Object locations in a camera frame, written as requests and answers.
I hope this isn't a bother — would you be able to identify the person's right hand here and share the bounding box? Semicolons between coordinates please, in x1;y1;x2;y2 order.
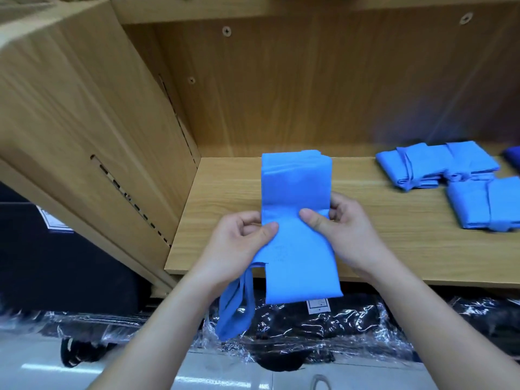
298;193;393;278

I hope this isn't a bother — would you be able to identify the person's left hand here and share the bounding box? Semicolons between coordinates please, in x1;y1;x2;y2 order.
195;210;281;295

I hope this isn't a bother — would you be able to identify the light blue non-woven bag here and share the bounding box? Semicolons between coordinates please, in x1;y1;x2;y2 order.
446;175;520;233
214;149;345;343
443;140;502;184
375;142;453;192

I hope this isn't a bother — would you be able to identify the wooden shelf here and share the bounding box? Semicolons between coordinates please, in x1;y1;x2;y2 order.
0;0;520;293

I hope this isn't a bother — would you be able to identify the person's left forearm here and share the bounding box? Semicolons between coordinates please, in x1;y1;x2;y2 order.
88;272;241;390

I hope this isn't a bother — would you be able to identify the person's right forearm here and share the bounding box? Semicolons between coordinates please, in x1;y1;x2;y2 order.
361;254;520;390

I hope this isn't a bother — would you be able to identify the beige woven basket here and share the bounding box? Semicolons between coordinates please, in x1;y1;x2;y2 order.
0;0;115;8

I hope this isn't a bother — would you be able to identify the white paper tag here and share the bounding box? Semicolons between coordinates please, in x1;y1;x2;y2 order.
305;298;333;315

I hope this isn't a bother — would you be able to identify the black wrapped bag with tag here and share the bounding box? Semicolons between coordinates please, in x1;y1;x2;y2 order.
193;282;393;372

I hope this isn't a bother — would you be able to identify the black plastic-wrapped bag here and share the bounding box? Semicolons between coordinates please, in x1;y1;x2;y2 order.
0;308;216;366
392;287;520;360

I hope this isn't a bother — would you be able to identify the white blue-edged label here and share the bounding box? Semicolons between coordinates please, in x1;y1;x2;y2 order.
36;207;75;235

